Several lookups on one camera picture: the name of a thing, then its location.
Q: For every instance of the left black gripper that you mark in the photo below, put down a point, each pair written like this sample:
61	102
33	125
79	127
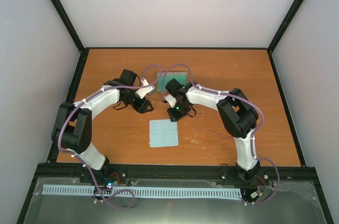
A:
141	107

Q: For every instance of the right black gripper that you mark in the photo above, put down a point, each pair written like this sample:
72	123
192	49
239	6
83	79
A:
175	116

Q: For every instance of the light blue cleaning cloth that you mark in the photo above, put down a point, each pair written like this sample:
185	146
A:
163	133

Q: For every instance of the red sunglasses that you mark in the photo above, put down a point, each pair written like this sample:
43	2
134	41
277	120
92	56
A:
211	122

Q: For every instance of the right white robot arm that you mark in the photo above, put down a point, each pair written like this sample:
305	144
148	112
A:
238	116

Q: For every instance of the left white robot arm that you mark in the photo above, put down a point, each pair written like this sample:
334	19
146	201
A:
72	132

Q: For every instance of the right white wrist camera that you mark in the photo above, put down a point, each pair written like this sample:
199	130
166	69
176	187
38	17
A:
170	100

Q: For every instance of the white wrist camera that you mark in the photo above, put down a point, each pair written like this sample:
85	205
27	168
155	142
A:
170	100
146	89

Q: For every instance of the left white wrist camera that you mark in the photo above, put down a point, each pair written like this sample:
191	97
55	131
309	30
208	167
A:
146	89

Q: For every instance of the black aluminium frame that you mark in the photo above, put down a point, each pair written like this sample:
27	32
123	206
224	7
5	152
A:
51	169

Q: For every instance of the light blue slotted cable duct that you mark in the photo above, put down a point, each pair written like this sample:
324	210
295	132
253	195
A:
149	192

